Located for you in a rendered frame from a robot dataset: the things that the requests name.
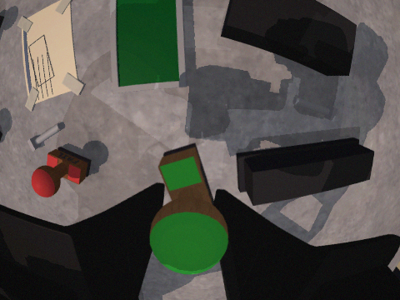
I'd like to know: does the cream paper card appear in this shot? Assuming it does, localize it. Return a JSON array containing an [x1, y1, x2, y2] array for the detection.
[[17, 0, 83, 111]]

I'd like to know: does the red rubber stamp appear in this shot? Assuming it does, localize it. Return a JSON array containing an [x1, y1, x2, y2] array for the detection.
[[31, 147, 91, 198]]

